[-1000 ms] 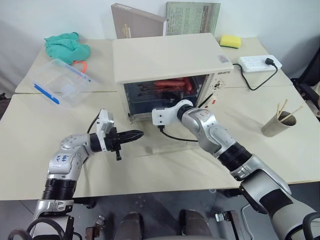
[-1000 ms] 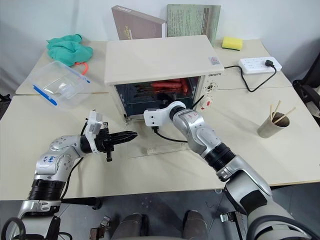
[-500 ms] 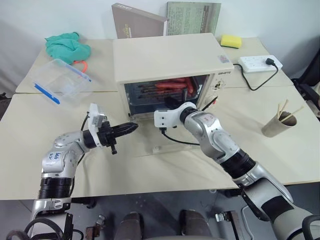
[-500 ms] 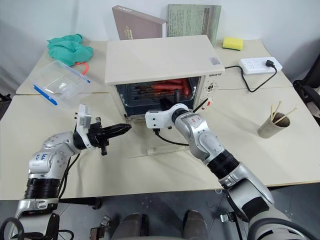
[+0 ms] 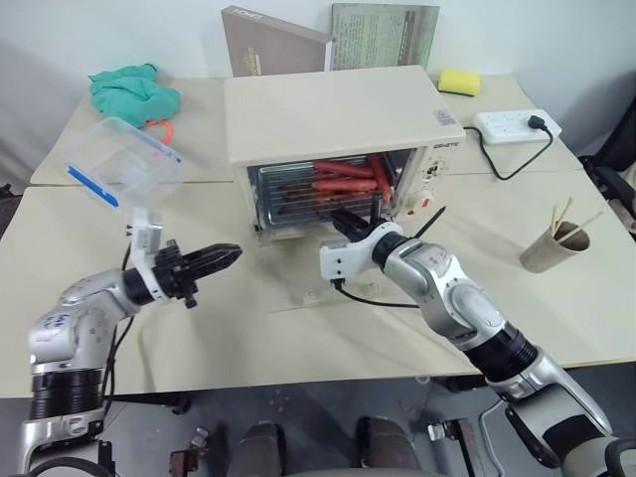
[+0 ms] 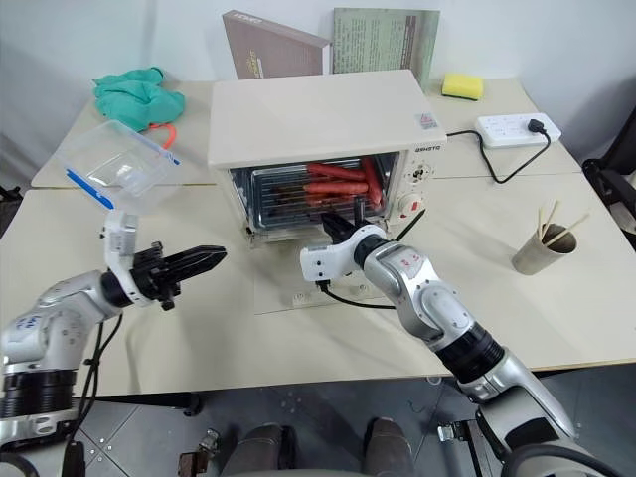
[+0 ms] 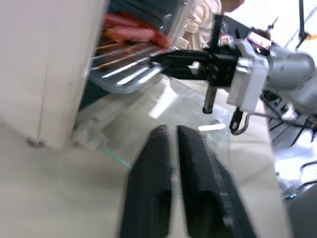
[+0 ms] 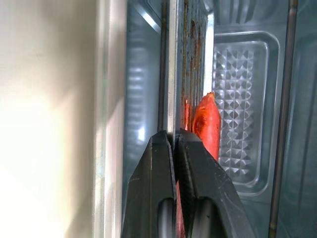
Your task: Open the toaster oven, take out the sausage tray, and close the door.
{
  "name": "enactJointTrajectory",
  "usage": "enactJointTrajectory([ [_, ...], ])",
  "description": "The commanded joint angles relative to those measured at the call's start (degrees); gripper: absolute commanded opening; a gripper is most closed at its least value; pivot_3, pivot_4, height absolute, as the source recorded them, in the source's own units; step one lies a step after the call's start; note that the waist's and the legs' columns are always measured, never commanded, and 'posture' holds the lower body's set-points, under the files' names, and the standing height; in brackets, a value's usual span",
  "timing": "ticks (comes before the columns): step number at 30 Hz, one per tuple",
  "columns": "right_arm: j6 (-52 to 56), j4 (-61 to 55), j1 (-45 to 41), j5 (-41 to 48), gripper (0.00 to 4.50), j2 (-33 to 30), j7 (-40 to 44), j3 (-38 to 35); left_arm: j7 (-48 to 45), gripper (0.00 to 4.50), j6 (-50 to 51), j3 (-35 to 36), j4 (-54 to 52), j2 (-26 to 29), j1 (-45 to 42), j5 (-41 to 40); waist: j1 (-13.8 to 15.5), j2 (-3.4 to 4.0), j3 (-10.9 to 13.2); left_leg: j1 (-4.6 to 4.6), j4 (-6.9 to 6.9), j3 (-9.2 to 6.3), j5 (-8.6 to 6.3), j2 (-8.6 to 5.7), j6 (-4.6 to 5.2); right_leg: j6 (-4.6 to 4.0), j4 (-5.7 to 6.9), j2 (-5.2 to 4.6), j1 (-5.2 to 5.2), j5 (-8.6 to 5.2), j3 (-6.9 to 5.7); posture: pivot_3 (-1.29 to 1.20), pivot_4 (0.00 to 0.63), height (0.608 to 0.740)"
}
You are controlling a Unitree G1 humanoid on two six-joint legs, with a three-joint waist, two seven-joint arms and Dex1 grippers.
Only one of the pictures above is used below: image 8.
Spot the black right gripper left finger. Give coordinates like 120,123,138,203
122,130,178,238

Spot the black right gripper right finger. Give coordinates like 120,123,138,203
174,128,256,238

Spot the grey rusty metal baking tray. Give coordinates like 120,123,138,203
166,0,215,140

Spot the red sausage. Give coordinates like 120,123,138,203
191,91,221,162

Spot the dark oven heating rod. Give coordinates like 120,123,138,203
268,0,299,238

